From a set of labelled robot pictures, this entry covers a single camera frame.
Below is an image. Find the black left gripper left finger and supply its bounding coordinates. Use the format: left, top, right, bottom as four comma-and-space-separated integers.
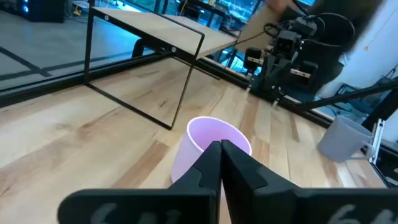
57, 140, 222, 224

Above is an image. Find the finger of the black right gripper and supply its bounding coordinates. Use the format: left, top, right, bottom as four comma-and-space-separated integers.
244, 47, 264, 94
273, 61, 318, 108

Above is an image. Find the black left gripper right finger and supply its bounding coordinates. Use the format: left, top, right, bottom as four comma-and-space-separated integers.
220, 139, 398, 224

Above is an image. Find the pink mug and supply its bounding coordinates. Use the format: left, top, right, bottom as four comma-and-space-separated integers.
170, 116, 252, 190

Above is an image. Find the translucent frosted mug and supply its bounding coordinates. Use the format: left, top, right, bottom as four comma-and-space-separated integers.
317, 114, 376, 164

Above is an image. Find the brown cardboard panel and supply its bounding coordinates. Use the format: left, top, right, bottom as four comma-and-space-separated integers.
234, 4, 299, 52

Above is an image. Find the person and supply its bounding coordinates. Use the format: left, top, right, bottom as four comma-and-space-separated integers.
267, 0, 385, 54

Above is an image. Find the dark computer tower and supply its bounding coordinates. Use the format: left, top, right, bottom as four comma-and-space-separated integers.
17, 0, 68, 23

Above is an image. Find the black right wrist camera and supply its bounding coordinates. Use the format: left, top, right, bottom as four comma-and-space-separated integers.
275, 29, 302, 60

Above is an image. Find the black frame strut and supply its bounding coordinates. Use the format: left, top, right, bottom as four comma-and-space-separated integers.
300, 81, 398, 110

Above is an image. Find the wooden shelf with black frame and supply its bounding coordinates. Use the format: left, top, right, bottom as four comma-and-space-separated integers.
83, 0, 242, 131

